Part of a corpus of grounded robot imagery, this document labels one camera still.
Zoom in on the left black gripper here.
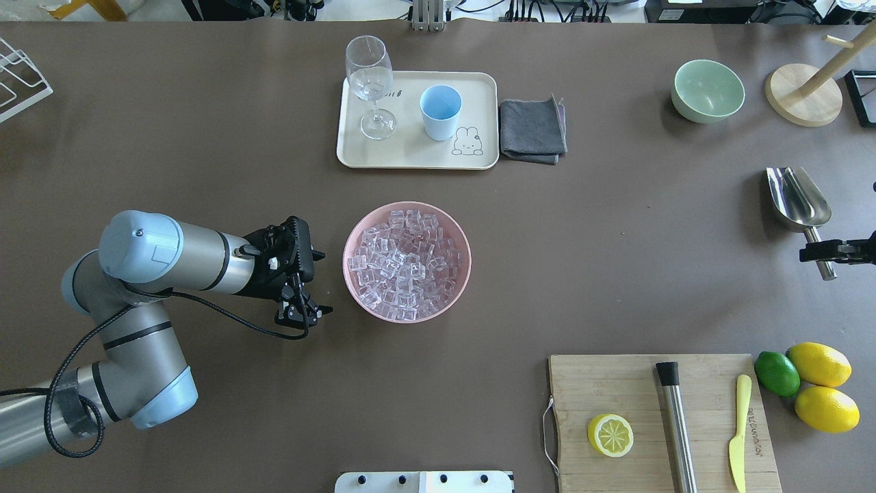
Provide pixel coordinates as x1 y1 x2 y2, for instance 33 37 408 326
237 216 334 327

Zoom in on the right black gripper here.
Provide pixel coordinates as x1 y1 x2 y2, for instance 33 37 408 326
799 231 876 265

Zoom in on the steel ice scoop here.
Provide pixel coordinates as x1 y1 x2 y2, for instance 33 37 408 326
766 166 832 243

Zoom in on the pink bowl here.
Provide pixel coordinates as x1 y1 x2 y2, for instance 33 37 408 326
342 201 472 324

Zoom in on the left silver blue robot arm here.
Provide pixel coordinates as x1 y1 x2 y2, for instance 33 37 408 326
2 210 332 468

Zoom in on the pile of clear ice cubes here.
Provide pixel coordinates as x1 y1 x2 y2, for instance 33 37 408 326
348 210 462 320

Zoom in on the light blue cup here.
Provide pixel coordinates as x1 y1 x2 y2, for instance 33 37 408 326
420 85 463 142

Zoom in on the yellow lemon upper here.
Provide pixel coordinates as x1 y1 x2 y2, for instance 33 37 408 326
786 341 852 389

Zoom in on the yellow lemon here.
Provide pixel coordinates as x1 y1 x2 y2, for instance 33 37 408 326
794 386 860 433
786 341 852 389

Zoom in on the green lime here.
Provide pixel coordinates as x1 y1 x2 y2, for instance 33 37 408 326
754 351 801 397

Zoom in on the yellow lemon lower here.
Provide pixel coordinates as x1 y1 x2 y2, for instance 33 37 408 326
794 386 860 433

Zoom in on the green bowl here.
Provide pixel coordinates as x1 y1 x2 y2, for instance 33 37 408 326
671 60 745 124

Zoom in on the cream rabbit tray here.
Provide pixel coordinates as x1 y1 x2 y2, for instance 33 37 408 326
337 70 500 170

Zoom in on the clear wine glass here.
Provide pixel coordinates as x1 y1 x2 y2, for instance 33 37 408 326
345 35 396 140

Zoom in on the yellow plastic knife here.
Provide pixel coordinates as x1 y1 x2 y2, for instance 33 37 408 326
728 374 753 492

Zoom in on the steel muddler black tip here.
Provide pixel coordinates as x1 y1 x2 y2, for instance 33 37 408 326
655 361 699 492

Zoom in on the grey folded cloth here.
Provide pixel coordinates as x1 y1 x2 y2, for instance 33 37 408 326
500 94 567 165

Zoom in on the bamboo cutting board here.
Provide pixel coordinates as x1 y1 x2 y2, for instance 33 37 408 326
550 355 755 492

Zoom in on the half lemon slice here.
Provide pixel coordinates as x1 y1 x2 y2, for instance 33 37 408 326
587 413 634 458

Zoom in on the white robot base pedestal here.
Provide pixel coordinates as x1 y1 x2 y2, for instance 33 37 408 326
334 469 515 492

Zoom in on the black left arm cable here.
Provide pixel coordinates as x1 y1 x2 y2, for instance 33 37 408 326
0 270 312 459

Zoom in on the white wire rack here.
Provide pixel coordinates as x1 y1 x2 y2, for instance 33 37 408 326
1 38 53 123

